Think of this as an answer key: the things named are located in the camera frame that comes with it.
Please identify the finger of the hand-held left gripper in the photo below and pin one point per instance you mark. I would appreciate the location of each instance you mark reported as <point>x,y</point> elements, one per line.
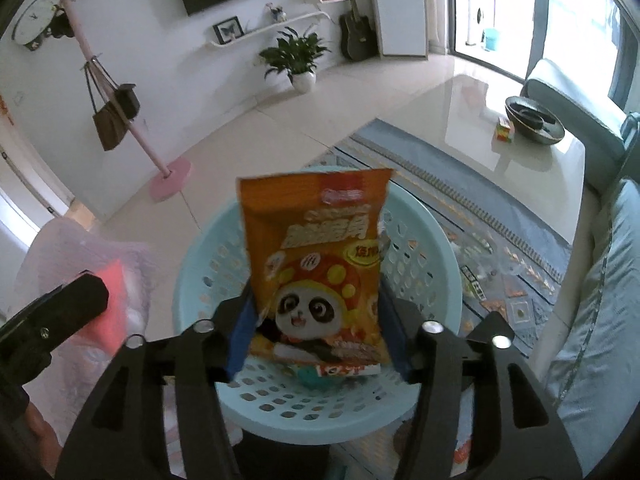
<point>55,317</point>

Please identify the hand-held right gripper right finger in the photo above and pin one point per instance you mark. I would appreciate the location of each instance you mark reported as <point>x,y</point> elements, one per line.
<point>397,340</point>

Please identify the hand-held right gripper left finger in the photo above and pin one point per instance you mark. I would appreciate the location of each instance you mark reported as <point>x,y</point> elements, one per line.
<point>240,335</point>

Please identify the light blue plastic basket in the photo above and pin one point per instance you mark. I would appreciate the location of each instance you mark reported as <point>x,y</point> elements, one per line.
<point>300,410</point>

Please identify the orange panda snack packet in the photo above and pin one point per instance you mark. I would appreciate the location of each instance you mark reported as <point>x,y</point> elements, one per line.
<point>310,260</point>

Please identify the pink sponge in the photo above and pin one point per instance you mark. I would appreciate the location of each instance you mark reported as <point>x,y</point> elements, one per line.
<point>110,305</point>

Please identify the red white small packet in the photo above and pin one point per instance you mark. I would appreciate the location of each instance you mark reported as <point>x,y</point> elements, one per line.
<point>350,370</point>

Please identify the blue patterned rug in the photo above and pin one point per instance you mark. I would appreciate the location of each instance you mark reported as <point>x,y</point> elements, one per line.
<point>500,280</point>

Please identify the pink coat rack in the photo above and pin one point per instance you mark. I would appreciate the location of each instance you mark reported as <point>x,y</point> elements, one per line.
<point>145,145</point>

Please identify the glossy white coffee table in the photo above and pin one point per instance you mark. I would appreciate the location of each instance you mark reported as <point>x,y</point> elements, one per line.
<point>450,150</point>

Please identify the brown handbag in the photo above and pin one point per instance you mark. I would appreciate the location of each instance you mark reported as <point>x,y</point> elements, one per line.
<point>110,127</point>

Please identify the grey blue sofa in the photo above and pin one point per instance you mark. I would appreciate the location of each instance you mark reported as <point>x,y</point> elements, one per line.
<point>605,310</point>

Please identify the black handbag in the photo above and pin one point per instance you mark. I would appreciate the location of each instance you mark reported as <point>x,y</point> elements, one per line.
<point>127,102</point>

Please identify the colourful puzzle cube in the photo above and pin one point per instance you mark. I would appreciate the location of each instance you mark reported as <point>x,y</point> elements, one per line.
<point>504,130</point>

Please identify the dark round bowl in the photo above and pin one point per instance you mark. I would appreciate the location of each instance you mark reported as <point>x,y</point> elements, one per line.
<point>534,120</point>

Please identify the potted green plant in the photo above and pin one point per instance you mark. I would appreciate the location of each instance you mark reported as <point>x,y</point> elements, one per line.
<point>295,55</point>

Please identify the black guitar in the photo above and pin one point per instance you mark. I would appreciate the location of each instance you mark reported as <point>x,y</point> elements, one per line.
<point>356,35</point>

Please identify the blue bucket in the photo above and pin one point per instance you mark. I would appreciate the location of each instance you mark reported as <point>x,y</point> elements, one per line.
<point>491,39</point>

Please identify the small figurine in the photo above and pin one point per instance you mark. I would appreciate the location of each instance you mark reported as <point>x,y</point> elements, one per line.
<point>276,12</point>

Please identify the tall white cabinet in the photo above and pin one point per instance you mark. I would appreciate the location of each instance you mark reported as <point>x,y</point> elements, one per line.
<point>397,10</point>

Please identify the glass balcony door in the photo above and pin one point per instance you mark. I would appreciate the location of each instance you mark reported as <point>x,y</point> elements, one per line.
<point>520,10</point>

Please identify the round wall clock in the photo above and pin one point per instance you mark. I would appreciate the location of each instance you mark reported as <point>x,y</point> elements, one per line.
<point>32,22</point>

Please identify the black butterfly picture frame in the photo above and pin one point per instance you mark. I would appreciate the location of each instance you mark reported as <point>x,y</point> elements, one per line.
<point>228,30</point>

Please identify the white curved wall shelf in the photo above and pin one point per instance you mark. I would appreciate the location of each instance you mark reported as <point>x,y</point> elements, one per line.
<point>270,30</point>

